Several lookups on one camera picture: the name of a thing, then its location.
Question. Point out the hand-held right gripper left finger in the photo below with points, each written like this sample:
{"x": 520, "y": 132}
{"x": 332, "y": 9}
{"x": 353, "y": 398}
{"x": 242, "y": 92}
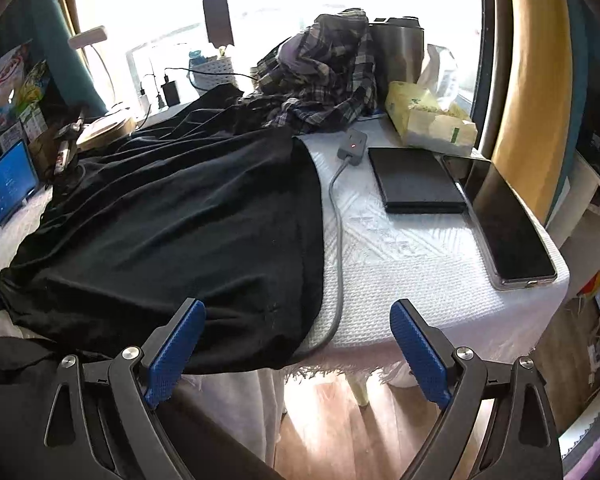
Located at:
{"x": 177, "y": 350}

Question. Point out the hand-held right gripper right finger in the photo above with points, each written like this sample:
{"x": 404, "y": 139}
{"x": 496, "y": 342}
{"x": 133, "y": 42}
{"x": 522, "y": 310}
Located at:
{"x": 420, "y": 355}

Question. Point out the black pants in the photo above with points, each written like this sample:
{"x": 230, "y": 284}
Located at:
{"x": 155, "y": 220}

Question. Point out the white table leg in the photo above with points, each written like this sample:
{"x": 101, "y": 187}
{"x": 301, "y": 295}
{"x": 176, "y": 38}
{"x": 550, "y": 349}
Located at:
{"x": 360, "y": 390}

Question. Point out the smartphone in clear case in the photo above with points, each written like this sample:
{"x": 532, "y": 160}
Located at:
{"x": 510, "y": 225}

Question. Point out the black notebook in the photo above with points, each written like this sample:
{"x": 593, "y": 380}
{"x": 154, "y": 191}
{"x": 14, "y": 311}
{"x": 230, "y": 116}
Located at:
{"x": 412, "y": 180}

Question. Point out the round wooden tray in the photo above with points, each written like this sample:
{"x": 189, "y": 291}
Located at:
{"x": 105, "y": 130}

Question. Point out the yellow-green tissue pack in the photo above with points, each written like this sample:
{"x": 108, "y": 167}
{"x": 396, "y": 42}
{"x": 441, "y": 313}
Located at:
{"x": 425, "y": 120}

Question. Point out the tablet with blue screen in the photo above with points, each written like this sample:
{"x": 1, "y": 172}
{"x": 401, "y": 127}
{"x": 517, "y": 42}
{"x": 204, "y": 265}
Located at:
{"x": 5, "y": 185}

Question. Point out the white charger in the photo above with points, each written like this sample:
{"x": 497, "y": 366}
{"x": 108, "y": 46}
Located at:
{"x": 145, "y": 99}

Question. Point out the black charger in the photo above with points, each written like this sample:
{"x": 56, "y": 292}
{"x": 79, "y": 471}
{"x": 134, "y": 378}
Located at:
{"x": 170, "y": 91}

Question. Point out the white printed box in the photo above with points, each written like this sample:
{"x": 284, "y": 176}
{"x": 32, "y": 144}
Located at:
{"x": 30, "y": 120}

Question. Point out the white slatted basket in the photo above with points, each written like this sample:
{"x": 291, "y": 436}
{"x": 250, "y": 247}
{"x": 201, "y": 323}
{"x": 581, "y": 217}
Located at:
{"x": 212, "y": 72}

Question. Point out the white plastic bag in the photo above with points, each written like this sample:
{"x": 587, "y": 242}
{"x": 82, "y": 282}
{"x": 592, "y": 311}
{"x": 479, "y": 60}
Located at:
{"x": 442, "y": 72}

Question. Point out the yellow curtain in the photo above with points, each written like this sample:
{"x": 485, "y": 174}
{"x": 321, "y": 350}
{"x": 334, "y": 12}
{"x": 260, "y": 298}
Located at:
{"x": 525, "y": 85}

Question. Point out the plaid shirt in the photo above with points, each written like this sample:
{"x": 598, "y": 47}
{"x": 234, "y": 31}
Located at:
{"x": 325, "y": 75}

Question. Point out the yellow-green snack bag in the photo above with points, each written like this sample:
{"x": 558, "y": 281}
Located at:
{"x": 35, "y": 85}

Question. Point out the stainless steel kettle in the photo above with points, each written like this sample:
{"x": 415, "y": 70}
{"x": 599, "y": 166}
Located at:
{"x": 397, "y": 50}

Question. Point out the red and white snack bag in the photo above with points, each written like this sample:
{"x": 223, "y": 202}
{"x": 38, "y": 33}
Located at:
{"x": 10, "y": 80}

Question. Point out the white desk lamp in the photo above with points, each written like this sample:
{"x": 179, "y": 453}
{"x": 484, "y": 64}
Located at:
{"x": 87, "y": 37}

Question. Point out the teal curtain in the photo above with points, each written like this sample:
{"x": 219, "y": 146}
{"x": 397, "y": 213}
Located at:
{"x": 65, "y": 35}

